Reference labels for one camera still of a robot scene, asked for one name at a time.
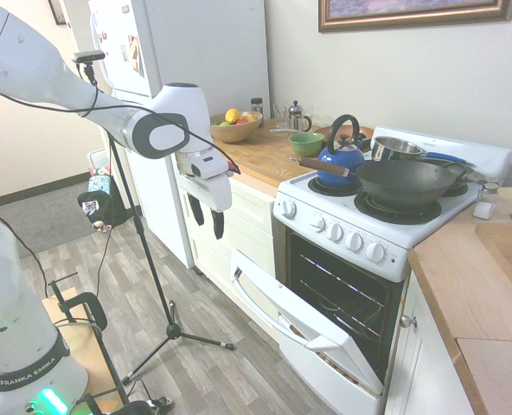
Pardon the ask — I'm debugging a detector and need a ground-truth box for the copper frying pan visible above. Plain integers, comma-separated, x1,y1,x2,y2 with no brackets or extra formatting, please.
312,124,374,144

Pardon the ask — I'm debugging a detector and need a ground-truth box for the black camera tripod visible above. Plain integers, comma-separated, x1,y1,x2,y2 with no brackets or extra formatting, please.
81,62,236,386

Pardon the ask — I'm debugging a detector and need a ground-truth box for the blue tea kettle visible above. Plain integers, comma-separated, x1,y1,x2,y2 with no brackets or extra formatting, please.
317,113,366,190

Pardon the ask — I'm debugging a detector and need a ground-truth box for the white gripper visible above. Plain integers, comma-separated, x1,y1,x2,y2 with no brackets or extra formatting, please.
178,172,234,241

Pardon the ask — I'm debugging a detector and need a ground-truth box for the black camera on tripod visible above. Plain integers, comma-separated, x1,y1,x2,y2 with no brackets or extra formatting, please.
71,51,106,64

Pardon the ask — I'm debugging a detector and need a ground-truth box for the white cabinet with drawers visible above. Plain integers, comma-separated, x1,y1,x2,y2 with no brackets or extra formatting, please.
176,170,283,342

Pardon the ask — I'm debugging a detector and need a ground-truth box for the black wok with wooden handle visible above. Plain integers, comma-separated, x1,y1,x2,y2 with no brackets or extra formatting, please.
289,156,468,212

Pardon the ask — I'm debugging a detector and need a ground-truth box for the wooden cutting board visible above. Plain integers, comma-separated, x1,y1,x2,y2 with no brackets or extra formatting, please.
474,220,512,310

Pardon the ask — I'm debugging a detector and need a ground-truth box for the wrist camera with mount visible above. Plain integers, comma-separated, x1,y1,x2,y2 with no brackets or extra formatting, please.
176,145,236,180

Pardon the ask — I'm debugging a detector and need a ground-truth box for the green ceramic bowl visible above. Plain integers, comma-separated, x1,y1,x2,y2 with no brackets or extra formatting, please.
287,131,326,157

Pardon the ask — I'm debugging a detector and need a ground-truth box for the glass french press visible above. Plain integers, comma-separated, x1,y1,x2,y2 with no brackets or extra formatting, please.
287,99,313,132

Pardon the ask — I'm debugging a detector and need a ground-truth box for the white oven door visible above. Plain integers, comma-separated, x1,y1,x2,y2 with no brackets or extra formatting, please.
228,249,385,397

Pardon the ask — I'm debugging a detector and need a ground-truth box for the glass salt shaker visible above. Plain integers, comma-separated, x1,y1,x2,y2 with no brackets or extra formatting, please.
472,182,500,220

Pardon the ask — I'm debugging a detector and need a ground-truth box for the steel saucepan with blue handle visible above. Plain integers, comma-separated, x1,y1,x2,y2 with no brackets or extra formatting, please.
370,136,468,166

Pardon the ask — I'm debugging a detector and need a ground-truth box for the black bag with print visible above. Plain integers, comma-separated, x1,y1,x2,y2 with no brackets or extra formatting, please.
76,191,115,233

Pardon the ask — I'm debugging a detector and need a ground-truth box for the black cable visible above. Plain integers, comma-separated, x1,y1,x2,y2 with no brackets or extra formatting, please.
0,64,242,176

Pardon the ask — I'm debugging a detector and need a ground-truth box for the white electric stove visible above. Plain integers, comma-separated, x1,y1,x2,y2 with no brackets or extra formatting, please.
272,125,512,415

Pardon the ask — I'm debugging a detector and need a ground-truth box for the black clamp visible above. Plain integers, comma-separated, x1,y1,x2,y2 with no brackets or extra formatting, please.
48,272,109,332

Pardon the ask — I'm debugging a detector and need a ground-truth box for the framed painting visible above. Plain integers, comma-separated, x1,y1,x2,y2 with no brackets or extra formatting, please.
317,0,512,35

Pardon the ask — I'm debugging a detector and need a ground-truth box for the white trash bin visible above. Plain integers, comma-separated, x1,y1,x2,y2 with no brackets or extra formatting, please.
86,148,112,179

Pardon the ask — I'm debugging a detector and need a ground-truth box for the wooden fruit bowl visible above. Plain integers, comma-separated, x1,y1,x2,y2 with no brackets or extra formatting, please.
208,111,265,144

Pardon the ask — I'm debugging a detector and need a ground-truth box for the white cabinet with round knob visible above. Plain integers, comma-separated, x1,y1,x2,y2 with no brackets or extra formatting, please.
383,276,476,415

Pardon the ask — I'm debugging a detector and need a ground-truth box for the white refrigerator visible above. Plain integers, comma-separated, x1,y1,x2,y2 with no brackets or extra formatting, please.
86,0,272,270

